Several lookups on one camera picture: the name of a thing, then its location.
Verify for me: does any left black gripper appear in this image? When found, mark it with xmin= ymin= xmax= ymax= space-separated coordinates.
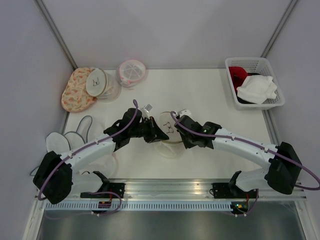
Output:
xmin=129 ymin=116 xmax=169 ymax=143

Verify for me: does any beige round mesh laundry bag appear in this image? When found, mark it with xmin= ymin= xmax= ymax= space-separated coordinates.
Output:
xmin=154 ymin=111 xmax=185 ymax=159

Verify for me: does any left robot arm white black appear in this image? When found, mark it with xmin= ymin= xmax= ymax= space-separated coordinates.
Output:
xmin=33 ymin=108 xmax=169 ymax=205

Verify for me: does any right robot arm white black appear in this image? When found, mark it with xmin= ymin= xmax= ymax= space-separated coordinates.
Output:
xmin=174 ymin=115 xmax=301 ymax=198

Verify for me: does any pink trimmed mesh laundry bag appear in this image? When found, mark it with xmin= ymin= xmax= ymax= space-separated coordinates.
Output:
xmin=116 ymin=59 xmax=148 ymax=88

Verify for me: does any beige cylindrical mesh laundry bag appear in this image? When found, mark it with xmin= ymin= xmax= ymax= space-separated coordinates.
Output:
xmin=85 ymin=68 xmax=122 ymax=103

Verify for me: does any white bra in basket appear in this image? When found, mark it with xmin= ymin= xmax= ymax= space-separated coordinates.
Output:
xmin=236 ymin=75 xmax=277 ymax=104

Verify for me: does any floral peach laundry bag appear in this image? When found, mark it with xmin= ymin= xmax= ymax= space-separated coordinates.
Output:
xmin=61 ymin=67 xmax=97 ymax=113

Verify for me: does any white grey-trimmed mesh laundry bag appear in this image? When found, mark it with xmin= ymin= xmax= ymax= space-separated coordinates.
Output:
xmin=46 ymin=115 xmax=117 ymax=178

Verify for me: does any red garment in basket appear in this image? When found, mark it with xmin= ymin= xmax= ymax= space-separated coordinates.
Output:
xmin=228 ymin=66 xmax=248 ymax=90

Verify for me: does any white plastic basket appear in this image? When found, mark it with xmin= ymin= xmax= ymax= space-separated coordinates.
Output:
xmin=225 ymin=57 xmax=285 ymax=110

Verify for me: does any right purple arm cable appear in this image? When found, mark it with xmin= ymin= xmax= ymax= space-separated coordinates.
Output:
xmin=170 ymin=111 xmax=320 ymax=191

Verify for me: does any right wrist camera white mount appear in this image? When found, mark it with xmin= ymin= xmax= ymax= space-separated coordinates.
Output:
xmin=177 ymin=109 xmax=193 ymax=118

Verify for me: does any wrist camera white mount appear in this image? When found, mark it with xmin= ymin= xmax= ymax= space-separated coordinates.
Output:
xmin=141 ymin=104 xmax=153 ymax=118
xmin=177 ymin=109 xmax=193 ymax=118

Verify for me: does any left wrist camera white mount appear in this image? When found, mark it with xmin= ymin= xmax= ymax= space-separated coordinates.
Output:
xmin=141 ymin=104 xmax=153 ymax=118

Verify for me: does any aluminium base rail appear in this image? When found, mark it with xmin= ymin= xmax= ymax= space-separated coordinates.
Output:
xmin=34 ymin=177 xmax=306 ymax=201

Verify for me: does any white slotted cable duct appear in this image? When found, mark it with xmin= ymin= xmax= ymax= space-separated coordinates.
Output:
xmin=44 ymin=200 xmax=232 ymax=212

